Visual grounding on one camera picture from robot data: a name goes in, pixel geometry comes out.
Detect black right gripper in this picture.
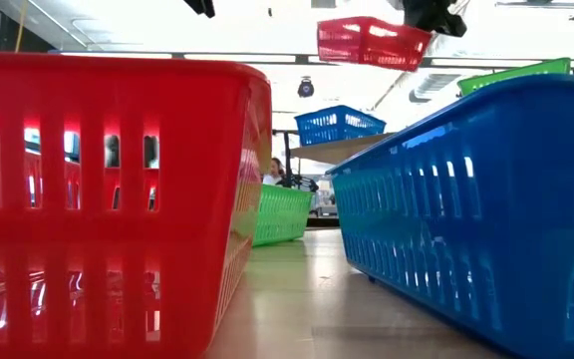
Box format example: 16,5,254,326
401,0,467,39

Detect red plastic basket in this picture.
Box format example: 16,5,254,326
316,16,433,73
0,49,273,359

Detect green plastic basket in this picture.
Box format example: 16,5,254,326
455,57,573,98
252,182,317,248

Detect blue plastic basket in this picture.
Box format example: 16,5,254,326
294,104,388,148
326,73,574,359

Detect wooden shelf with black legs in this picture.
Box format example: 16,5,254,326
272,129,399,189

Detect white ceiling air vent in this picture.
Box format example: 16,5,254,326
409,73,463,105

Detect white ceiling light fixture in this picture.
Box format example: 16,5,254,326
494,0,574,22

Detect person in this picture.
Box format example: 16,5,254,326
261,157,288,186

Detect black dome camera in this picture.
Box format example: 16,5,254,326
296,75,316,100

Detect yellow hanging cord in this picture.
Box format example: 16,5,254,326
14,0,28,54

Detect black aluminium table frame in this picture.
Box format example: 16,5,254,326
306,214,341,230

